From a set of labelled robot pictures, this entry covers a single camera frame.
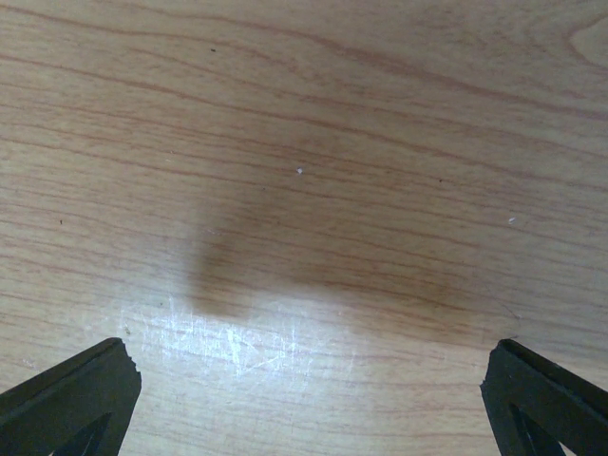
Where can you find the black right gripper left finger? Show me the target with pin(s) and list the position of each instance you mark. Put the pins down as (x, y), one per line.
(82, 406)

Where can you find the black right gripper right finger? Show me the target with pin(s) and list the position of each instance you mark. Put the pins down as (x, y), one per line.
(536, 407)

